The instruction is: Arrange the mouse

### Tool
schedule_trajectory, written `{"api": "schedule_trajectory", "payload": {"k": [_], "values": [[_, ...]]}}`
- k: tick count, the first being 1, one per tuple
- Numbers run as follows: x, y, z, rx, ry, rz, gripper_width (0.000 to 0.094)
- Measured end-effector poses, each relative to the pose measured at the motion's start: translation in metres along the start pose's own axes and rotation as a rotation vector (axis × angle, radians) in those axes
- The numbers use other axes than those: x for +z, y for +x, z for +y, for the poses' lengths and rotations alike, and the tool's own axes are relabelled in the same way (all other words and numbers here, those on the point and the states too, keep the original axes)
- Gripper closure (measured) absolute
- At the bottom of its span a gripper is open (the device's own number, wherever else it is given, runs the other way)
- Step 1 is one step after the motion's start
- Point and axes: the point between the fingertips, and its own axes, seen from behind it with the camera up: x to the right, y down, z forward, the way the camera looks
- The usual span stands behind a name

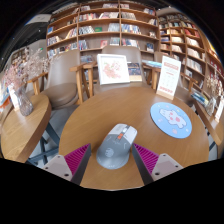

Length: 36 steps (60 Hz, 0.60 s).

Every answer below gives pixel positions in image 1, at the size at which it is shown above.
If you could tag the distant wooden bookshelf unit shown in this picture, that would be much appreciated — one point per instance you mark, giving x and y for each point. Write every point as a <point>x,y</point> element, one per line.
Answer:
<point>20,56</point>

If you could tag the stack of books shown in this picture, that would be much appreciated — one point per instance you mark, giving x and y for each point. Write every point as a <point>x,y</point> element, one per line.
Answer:
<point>199,98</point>

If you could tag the oval wooden side table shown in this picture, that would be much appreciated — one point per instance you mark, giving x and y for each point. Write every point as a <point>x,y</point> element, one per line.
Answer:
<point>213,130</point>
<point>20,133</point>

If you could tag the dark standing book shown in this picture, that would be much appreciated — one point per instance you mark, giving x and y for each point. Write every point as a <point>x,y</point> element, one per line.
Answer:
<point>134,71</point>

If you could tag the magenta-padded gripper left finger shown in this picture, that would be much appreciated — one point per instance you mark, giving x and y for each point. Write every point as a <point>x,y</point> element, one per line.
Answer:
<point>76,159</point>

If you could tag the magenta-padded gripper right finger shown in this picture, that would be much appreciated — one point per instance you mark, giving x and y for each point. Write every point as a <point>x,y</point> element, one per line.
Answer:
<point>146,159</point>

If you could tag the white framed flower picture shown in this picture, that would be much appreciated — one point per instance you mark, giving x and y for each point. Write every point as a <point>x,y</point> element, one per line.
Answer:
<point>112,69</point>

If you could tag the light blue flat book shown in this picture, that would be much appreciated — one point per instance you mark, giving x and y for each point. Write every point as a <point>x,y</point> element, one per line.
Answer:
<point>152,63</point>

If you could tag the small white table sign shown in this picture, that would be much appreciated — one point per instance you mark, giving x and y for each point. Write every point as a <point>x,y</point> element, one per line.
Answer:
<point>14,98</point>
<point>220,111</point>

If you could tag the grey computer mouse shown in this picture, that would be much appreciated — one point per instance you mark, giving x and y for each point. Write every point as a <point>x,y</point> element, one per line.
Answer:
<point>116,150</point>

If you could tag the glass vase with pink flowers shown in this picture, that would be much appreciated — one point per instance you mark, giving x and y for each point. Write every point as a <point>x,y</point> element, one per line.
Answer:
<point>25,105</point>

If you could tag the beige padded wooden armchair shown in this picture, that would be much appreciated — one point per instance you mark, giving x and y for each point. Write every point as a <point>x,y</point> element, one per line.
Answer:
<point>120,51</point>
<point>63,71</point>
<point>185,95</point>

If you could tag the wide wooden bookshelf unit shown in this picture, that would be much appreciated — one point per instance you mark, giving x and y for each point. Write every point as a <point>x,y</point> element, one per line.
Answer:
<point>90,33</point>

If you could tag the round light blue mouse pad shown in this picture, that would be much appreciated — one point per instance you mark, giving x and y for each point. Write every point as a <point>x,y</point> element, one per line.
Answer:
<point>170,120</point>

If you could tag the glass vase with dried flowers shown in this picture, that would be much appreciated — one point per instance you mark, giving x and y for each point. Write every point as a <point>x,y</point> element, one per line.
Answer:
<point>210,106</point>

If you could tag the white sign on wooden base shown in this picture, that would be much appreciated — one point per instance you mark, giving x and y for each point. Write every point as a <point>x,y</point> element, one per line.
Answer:
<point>168,77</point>

